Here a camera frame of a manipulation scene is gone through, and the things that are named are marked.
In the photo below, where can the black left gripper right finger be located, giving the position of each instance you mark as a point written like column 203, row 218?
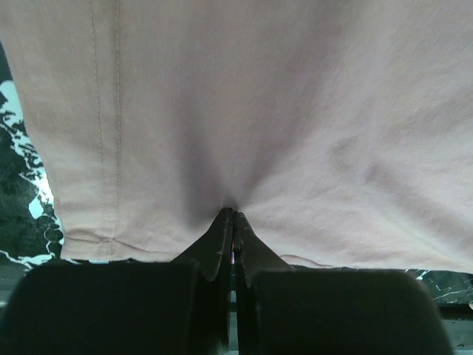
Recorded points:
column 287, row 310

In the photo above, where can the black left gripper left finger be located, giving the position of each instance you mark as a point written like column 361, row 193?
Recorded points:
column 176, row 307

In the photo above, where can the pink printed t-shirt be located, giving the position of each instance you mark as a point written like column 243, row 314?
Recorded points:
column 342, row 129

